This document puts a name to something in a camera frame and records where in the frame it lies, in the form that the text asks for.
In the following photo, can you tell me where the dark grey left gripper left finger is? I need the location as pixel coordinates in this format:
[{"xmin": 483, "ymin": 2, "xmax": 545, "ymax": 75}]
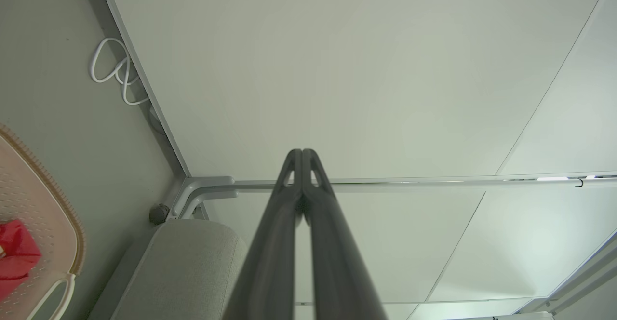
[{"xmin": 223, "ymin": 148, "xmax": 304, "ymax": 320}]

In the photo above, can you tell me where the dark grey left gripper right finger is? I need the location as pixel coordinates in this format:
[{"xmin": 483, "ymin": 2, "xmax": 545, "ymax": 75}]
[{"xmin": 302, "ymin": 148, "xmax": 389, "ymax": 320}]

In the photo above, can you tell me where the grey fabric sofa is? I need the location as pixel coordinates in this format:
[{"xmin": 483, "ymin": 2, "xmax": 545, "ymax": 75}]
[{"xmin": 87, "ymin": 219, "xmax": 249, "ymax": 320}]

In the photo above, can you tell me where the red cloth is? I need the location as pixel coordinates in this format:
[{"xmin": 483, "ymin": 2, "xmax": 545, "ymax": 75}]
[{"xmin": 0, "ymin": 220, "xmax": 43, "ymax": 301}]

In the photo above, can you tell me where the black caster wheel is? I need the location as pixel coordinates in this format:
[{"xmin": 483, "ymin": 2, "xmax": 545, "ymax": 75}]
[{"xmin": 149, "ymin": 204, "xmax": 170, "ymax": 225}]

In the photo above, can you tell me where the beige perforated laundry basket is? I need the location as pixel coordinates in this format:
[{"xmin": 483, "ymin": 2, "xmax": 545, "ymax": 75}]
[{"xmin": 0, "ymin": 125, "xmax": 86, "ymax": 320}]

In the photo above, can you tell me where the grey partition frame leg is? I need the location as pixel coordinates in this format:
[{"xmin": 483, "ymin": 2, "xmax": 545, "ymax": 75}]
[{"xmin": 166, "ymin": 175, "xmax": 239, "ymax": 222}]

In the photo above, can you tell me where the white looped power cable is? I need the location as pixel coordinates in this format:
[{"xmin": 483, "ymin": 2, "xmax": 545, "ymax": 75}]
[{"xmin": 90, "ymin": 38, "xmax": 150, "ymax": 106}]

